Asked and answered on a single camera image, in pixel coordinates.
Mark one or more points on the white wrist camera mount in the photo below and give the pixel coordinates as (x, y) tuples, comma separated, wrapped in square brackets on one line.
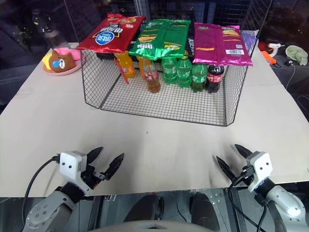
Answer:
[(262, 169), (70, 164)]

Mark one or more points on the purple object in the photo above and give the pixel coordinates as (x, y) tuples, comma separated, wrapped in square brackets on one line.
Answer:
[(248, 38)]

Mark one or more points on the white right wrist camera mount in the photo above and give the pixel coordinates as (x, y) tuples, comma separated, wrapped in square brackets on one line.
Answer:
[(262, 169)]

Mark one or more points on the white glue gun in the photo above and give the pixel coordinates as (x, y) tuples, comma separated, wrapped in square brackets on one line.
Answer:
[(275, 47)]

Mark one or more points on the green chip bag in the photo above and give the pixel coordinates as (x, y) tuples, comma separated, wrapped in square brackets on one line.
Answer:
[(161, 38)]

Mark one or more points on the dark rounded shape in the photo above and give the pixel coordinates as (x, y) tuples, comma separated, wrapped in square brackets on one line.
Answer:
[(205, 210)]

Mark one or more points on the black snack bag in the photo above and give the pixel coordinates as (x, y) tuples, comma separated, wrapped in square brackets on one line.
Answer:
[(191, 48)]

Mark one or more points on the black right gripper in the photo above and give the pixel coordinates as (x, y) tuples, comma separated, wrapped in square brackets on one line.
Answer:
[(247, 177)]

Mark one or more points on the grey robot body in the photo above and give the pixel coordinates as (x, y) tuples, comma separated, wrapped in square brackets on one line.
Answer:
[(149, 227)]

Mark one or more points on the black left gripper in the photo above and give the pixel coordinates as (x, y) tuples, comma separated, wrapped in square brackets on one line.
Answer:
[(93, 177)]

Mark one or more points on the glass bottle with amber drink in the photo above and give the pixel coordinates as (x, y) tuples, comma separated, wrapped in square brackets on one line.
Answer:
[(152, 81)]

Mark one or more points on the green plush toy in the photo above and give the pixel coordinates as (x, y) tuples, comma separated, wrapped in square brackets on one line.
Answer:
[(297, 54)]

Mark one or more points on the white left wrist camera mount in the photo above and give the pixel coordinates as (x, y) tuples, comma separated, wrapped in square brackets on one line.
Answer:
[(70, 164)]

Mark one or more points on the dark cola plastic bottle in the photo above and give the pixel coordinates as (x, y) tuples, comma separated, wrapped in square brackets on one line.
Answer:
[(214, 78)]

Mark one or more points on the orange tool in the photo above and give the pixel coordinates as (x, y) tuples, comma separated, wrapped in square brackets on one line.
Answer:
[(268, 56)]

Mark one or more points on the pink plate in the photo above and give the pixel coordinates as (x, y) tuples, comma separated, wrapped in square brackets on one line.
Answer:
[(77, 65)]

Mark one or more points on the red chip bag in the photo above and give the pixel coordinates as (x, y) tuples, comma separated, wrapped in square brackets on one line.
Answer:
[(111, 33)]

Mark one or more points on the clear plastic bottle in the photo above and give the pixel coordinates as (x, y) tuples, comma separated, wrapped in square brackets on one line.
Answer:
[(47, 29)]

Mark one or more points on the magenta chip bag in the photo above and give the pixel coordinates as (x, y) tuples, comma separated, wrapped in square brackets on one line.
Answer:
[(220, 46)]

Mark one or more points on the brown bear plush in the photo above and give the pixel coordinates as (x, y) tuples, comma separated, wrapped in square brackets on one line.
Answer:
[(61, 61)]

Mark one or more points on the orange soda plastic bottle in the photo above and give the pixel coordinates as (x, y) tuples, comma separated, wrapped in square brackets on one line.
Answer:
[(128, 66), (142, 66)]

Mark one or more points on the green soda plastic bottle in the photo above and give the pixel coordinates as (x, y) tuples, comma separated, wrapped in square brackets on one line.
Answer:
[(169, 71), (199, 77), (184, 73)]

